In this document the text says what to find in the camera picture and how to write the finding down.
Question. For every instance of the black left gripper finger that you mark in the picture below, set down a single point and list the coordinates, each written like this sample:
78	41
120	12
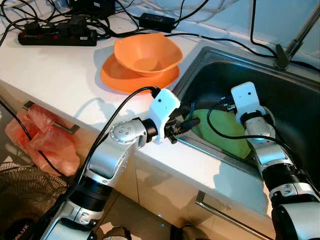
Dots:
191	110
191	125

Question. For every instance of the black power strip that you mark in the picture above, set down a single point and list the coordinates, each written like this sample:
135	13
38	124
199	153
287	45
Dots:
55	37

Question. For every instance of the orange plastic bowl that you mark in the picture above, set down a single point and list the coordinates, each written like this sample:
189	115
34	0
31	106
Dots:
147	55

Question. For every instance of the white kitchen base cabinet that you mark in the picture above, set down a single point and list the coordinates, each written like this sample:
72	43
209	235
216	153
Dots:
160	185

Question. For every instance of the black right robot foot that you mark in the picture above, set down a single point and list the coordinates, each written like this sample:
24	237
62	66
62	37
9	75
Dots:
189	232

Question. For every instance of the slim black power adapter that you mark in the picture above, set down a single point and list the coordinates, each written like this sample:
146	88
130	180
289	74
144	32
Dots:
157	21

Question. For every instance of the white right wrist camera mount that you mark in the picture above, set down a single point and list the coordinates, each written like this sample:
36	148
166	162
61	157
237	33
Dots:
245	97

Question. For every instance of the stainless steel sink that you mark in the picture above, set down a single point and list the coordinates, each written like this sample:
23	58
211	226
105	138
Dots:
285	95

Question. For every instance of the red plastic bag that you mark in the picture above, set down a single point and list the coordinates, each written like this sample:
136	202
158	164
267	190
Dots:
45	145

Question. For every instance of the metal sink faucet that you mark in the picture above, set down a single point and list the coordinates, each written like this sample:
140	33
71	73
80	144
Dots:
282	56

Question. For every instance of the large black power brick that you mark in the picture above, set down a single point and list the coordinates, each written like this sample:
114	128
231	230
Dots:
92	6

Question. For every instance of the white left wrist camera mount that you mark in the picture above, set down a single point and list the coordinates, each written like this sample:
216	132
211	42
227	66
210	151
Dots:
165	105

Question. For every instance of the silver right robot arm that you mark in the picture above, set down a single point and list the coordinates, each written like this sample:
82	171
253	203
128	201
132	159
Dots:
270	155

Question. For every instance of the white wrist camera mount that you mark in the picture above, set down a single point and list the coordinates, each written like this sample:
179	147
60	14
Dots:
245	97
165	105

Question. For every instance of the orange plastic plate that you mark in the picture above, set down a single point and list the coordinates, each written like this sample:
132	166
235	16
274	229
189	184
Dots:
120	82

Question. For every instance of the green plastic plate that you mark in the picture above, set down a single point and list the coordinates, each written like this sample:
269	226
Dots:
225	130

